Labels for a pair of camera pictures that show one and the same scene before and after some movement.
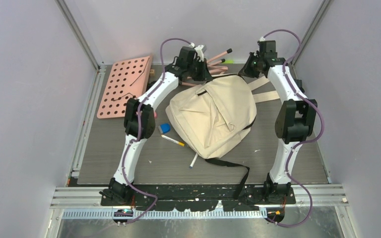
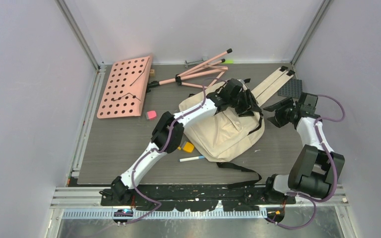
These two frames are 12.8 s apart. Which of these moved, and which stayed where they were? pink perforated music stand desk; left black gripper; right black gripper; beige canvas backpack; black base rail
Moved: left black gripper; right black gripper; beige canvas backpack
Stayed: black base rail; pink perforated music stand desk
